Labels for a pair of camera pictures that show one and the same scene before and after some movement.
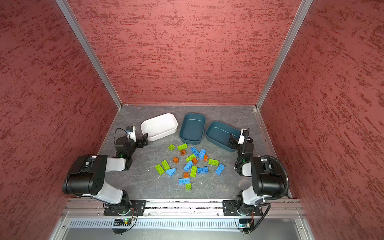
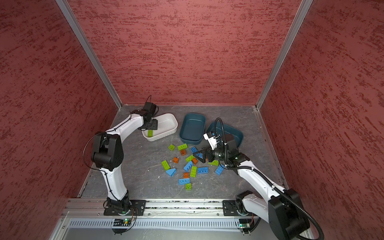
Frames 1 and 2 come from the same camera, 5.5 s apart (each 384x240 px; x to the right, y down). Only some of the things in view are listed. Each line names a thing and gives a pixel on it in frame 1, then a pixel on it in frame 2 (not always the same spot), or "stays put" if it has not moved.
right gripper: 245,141 -> 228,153
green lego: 182,147 stays put
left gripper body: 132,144 -> 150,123
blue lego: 188,166 stays put
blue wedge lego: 171,172 stays put
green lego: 190,158 stays put
